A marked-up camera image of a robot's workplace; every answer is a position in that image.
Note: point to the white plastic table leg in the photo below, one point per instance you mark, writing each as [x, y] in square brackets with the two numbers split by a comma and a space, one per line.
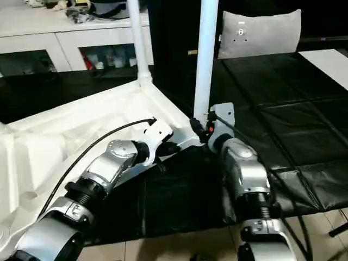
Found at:
[5, 235]
[205, 68]
[2, 127]
[138, 40]

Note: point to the black cabinet gold label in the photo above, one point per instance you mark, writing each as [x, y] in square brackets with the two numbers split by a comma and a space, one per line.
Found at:
[171, 40]

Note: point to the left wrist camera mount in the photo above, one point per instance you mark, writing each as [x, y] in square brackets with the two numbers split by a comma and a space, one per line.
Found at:
[159, 133]

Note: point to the white cabinet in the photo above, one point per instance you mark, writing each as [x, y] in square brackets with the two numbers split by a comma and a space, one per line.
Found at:
[40, 35]

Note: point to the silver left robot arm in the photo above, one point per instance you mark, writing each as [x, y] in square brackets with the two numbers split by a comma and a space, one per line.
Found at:
[108, 168]

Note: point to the black floor bar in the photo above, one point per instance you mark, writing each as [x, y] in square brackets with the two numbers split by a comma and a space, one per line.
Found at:
[338, 230]

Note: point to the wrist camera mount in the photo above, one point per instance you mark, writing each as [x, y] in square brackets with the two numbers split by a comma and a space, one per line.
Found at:
[159, 133]
[224, 114]

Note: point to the red bottle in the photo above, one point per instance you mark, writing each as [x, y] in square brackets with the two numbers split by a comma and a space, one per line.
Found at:
[87, 61]

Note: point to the white plastic table top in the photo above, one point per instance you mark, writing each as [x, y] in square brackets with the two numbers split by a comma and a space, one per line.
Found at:
[54, 130]

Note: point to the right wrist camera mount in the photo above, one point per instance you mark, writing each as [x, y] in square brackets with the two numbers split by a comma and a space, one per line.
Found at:
[224, 114]

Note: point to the dark helmet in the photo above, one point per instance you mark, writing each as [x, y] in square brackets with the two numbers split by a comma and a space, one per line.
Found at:
[108, 9]

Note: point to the white flat board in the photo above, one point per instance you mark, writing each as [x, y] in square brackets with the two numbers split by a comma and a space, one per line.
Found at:
[326, 65]

